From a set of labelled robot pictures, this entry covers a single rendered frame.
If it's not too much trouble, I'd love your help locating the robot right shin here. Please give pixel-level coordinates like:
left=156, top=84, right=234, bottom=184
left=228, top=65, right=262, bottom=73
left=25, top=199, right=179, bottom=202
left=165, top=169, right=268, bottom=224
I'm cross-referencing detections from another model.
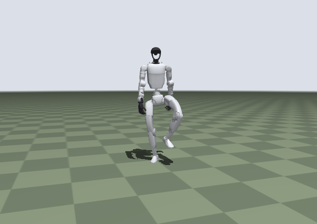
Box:
left=148, top=132, right=157, bottom=157

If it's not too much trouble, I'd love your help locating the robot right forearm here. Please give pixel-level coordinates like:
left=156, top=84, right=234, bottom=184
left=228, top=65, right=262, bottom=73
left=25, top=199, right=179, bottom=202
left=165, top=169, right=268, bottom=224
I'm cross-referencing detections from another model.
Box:
left=138, top=82, right=144, bottom=102

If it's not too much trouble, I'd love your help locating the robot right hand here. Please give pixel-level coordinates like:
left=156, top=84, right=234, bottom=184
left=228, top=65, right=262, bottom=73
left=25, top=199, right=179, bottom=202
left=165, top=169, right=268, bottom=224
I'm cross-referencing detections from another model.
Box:
left=138, top=98, right=146, bottom=114

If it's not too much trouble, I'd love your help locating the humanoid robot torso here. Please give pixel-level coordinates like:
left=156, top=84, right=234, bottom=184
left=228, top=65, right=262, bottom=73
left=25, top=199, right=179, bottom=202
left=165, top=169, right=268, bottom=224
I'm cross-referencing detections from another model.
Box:
left=147, top=62, right=165, bottom=106

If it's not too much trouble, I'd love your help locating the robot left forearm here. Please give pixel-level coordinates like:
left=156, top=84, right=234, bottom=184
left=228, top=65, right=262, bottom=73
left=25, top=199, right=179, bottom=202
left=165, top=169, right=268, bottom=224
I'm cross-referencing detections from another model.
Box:
left=167, top=86, right=173, bottom=96

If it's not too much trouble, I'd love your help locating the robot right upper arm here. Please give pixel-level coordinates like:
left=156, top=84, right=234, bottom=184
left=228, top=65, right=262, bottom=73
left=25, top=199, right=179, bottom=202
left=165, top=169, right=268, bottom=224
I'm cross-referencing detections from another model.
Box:
left=140, top=65, right=148, bottom=87

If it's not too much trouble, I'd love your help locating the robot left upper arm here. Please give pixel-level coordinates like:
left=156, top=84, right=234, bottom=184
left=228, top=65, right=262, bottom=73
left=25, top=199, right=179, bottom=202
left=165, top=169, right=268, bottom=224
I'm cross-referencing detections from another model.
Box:
left=165, top=64, right=174, bottom=86

